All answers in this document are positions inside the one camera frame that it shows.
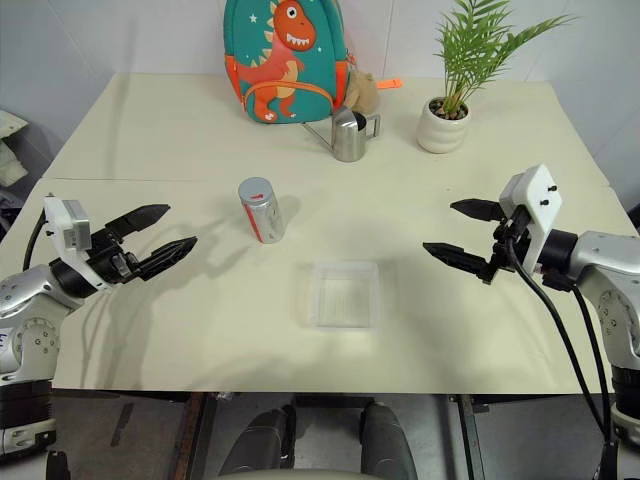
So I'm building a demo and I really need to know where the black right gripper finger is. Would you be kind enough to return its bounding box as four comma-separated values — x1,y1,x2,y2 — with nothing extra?
449,198,504,224
421,241,497,286

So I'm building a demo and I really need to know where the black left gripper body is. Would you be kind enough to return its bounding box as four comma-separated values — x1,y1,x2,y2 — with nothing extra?
87,226,147,288

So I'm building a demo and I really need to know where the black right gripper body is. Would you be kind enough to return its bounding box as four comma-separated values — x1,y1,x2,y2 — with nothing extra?
491,204,532,275

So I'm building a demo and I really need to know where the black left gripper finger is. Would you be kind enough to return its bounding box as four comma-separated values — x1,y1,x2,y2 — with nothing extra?
134,236,199,282
106,202,172,242

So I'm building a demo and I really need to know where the clear jar with red label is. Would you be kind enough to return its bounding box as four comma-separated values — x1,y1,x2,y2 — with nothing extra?
238,185,286,246

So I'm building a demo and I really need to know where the clear plastic tray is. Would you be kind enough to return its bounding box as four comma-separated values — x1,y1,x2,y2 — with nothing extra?
308,259,382,332

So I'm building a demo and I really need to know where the white ribbed plant pot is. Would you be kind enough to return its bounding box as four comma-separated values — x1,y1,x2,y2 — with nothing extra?
415,95,472,155

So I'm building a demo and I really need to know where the stainless steel watering can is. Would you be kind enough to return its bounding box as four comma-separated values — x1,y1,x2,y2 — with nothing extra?
301,105,384,163

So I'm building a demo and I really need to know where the green palm plant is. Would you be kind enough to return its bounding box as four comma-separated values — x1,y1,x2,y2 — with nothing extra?
433,0,582,114

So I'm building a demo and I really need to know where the tan plush toy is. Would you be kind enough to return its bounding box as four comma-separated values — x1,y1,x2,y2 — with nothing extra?
344,67,382,114

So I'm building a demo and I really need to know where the black metal table leg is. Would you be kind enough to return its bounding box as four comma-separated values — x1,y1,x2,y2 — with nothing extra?
455,393,490,480
172,392,217,480

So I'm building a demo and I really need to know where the dark grey rounded shape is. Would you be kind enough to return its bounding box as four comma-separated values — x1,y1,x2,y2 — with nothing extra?
359,401,420,480
218,405,297,477

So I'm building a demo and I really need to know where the teal dinosaur backpack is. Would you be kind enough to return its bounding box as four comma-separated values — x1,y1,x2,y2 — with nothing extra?
222,0,352,125

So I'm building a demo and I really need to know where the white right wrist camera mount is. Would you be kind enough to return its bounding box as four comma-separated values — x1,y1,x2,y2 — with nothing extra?
498,163,564,275

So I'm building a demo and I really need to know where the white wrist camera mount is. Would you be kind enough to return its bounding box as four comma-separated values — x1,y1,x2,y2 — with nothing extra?
498,163,564,275
42,196,94,262

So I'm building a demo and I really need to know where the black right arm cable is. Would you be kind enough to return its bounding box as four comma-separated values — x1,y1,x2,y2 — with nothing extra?
503,237,621,480
569,284,621,446

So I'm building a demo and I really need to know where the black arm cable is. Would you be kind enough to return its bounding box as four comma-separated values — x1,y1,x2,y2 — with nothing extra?
503,237,621,480
22,208,51,272
569,284,621,446

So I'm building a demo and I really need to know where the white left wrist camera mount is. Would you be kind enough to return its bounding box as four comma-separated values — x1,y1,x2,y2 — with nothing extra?
42,196,94,262

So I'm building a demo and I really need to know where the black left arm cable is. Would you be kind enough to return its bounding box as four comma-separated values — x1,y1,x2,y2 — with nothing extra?
22,208,51,272

